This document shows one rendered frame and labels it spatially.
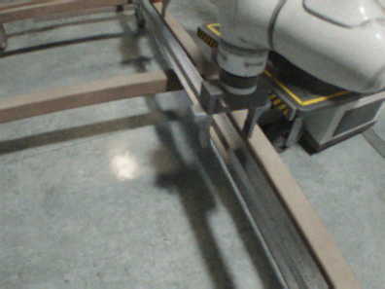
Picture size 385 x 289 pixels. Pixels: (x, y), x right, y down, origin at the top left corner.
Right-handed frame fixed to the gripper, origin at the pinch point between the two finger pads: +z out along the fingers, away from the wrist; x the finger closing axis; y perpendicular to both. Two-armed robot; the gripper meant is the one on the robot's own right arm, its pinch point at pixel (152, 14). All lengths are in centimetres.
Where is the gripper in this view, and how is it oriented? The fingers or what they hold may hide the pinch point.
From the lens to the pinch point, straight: 128.0
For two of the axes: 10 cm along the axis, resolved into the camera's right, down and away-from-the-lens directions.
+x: 9.4, -1.9, 2.7
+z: -0.7, 6.9, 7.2
